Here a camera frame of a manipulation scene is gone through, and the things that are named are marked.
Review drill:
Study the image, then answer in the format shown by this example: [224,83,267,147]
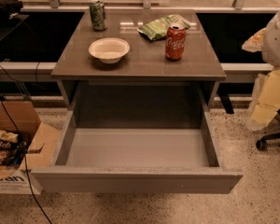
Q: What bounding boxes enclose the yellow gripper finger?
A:
[242,28,266,52]
[245,69,280,131]

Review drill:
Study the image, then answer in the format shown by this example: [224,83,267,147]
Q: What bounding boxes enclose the red coke can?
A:
[165,23,186,61]

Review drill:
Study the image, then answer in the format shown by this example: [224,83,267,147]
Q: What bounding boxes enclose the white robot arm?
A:
[242,10,280,131]

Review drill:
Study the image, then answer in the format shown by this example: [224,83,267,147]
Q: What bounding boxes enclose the green soda can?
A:
[89,0,107,31]

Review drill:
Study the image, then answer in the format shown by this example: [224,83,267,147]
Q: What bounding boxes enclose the open grey top drawer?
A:
[30,87,244,195]

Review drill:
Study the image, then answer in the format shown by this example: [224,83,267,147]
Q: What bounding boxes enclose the black office chair base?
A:
[255,108,280,151]

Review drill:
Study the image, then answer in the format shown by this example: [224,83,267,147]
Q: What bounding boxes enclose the green chip bag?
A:
[137,14,193,41]

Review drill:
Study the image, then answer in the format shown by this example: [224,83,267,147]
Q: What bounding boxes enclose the white paper bowl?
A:
[89,38,130,64]

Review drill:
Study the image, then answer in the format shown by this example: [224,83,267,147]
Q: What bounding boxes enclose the brown cardboard box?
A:
[0,101,60,194]

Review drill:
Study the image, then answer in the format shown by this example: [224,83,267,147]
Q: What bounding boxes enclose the snack bags in box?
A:
[0,130,29,170]

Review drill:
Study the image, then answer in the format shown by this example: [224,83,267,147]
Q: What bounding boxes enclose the black cable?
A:
[0,61,54,224]

